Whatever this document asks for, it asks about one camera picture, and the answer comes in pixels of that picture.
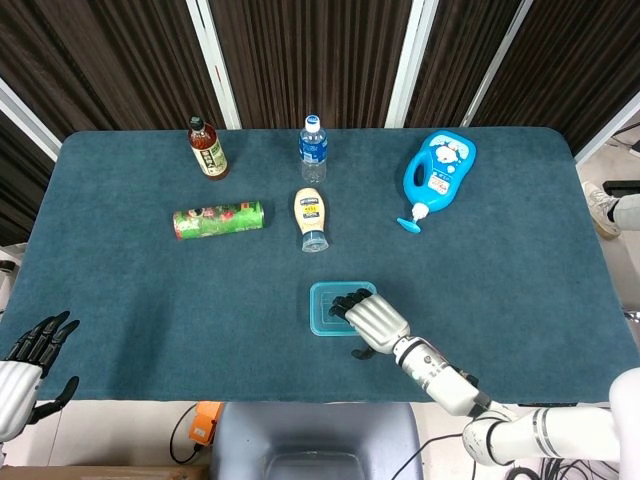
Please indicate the white partition post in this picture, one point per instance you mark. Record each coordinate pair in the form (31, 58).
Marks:
(25, 120)
(495, 60)
(410, 65)
(610, 127)
(215, 65)

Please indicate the teal container lid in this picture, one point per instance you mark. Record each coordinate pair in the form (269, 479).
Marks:
(320, 320)

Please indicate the black bar object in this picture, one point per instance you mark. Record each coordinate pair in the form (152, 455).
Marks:
(622, 188)

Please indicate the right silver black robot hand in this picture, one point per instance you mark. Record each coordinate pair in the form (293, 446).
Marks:
(375, 322)

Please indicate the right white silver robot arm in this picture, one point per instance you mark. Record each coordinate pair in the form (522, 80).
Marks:
(445, 382)

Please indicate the teal tablecloth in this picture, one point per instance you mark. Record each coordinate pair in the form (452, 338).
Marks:
(150, 300)

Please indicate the orange box device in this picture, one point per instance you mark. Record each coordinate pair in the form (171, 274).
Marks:
(205, 422)

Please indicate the blue detergent bottle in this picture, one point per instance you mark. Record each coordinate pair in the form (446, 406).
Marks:
(445, 170)

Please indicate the brown partition panel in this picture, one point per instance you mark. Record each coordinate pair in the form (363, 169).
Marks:
(450, 60)
(15, 200)
(100, 60)
(310, 60)
(575, 60)

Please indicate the grey trouser leg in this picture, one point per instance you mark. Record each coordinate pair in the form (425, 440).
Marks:
(629, 212)

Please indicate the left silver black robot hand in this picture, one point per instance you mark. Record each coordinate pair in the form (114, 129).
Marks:
(17, 392)

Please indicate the clear water bottle blue label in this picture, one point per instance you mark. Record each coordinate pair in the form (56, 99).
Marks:
(313, 150)

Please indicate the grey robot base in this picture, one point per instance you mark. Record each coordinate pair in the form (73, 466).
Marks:
(315, 435)

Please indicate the white sneaker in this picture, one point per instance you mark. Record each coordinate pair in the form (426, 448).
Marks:
(597, 207)

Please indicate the mayonnaise squeeze bottle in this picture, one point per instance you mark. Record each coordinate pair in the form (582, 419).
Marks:
(311, 215)

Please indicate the brown tea bottle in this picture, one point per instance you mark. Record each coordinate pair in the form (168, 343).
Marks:
(210, 155)

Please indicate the green chips can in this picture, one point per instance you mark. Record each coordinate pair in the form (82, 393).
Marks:
(217, 220)

